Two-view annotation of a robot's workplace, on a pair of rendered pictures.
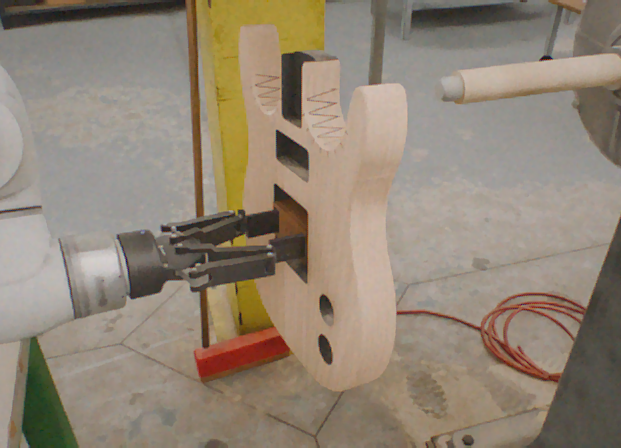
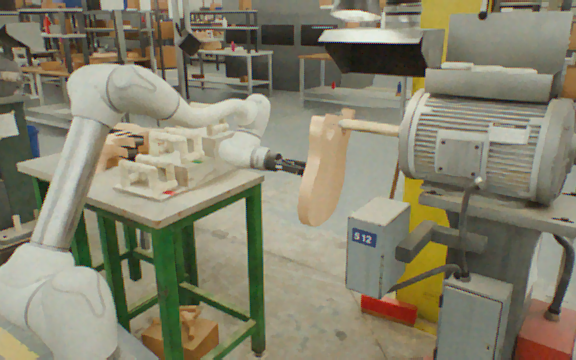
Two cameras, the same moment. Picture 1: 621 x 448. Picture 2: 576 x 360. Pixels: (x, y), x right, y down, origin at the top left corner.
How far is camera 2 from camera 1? 124 cm
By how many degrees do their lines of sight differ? 49
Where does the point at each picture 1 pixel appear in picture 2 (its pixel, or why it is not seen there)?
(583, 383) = not seen: hidden behind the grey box
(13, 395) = (235, 187)
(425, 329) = not seen: outside the picture
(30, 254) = (247, 143)
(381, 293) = (308, 182)
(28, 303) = (240, 154)
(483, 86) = (348, 124)
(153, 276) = (271, 162)
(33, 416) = (249, 216)
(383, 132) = (314, 128)
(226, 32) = not seen: hidden behind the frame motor
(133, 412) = (324, 303)
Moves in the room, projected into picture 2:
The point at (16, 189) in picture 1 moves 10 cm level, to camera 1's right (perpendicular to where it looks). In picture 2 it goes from (251, 127) to (267, 132)
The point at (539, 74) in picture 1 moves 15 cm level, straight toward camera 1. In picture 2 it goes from (367, 125) to (319, 128)
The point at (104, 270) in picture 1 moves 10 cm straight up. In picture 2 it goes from (259, 154) to (259, 128)
